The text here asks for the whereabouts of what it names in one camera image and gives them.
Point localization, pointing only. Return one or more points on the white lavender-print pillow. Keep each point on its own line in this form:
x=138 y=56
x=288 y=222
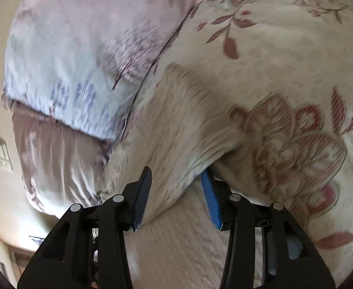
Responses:
x=82 y=62

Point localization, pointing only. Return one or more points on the beige cable-knit sweater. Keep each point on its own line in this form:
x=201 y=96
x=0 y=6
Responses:
x=180 y=127

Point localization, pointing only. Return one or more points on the mauve pink pillow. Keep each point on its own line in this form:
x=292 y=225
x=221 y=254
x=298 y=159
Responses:
x=60 y=166

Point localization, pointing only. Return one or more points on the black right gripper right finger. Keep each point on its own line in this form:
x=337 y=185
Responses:
x=290 y=259

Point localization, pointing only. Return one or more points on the white wall switch plate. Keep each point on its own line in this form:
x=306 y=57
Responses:
x=5 y=162

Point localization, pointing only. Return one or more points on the floral cream bedspread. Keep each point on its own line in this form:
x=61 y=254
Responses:
x=295 y=59

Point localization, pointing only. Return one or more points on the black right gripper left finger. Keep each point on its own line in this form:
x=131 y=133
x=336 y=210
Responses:
x=87 y=245

